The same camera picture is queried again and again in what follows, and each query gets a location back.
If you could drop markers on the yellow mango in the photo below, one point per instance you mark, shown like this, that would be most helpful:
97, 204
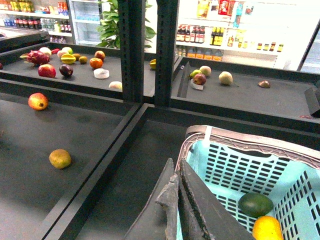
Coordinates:
267, 228

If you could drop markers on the brown basket handle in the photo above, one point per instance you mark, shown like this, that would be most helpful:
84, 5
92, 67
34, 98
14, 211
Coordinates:
248, 142

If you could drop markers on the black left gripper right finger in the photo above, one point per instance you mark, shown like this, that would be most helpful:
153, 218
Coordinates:
202, 216

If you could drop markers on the brown kiwi fruit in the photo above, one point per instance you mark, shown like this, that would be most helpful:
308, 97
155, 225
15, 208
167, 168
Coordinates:
60, 158

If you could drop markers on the white shelf with bottles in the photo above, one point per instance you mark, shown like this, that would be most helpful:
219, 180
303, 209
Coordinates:
264, 33

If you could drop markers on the green avocado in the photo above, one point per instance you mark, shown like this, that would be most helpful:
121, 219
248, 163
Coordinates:
255, 205

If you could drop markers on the light blue plastic basket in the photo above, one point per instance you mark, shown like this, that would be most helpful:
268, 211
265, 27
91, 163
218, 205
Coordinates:
293, 187

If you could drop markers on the pink dragon fruit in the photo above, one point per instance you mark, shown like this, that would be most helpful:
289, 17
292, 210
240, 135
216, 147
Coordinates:
36, 57

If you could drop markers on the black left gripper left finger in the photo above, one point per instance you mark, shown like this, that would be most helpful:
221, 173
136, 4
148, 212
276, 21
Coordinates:
159, 218

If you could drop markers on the green potted plant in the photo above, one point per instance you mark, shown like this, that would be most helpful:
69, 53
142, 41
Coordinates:
109, 32

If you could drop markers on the red yellow mango fruit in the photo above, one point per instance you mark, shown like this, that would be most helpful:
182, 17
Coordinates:
38, 101

